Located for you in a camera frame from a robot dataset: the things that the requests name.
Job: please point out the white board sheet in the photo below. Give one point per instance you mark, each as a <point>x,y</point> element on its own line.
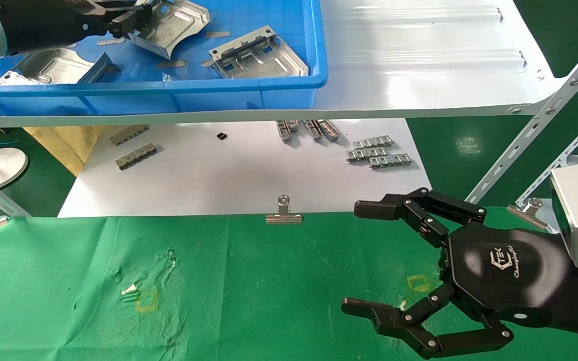
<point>249,170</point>

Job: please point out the metal part with raised walls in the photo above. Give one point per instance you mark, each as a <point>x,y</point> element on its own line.
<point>58,65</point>

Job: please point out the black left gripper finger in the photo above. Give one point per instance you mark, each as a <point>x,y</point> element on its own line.
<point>123,24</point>
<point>108,4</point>

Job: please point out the green cloth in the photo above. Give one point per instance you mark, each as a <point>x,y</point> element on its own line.
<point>269,291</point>

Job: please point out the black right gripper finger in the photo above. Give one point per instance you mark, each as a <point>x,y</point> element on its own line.
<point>419,210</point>
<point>409,326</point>

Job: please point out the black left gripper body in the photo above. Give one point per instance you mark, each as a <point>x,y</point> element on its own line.
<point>43,22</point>

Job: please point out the small metal link strip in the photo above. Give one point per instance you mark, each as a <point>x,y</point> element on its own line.
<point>293,125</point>
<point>312,130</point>
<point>128,134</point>
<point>329,130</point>
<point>283,131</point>
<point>390,161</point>
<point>373,142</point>
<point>136,156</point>
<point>364,154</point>

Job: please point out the white metal shelf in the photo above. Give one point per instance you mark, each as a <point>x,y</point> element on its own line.
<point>419,75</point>

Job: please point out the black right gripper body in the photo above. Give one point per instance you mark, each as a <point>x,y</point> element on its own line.
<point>504,271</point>

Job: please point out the yellow woven bag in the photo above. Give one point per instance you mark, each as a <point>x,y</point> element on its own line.
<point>63,145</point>

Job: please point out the metal part with square holes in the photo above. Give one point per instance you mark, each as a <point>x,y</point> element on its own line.
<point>259,57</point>

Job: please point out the machined metal part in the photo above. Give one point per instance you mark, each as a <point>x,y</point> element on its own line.
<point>173,25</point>

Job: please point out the blue plastic bin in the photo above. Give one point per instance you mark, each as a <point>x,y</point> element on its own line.
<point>249,95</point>

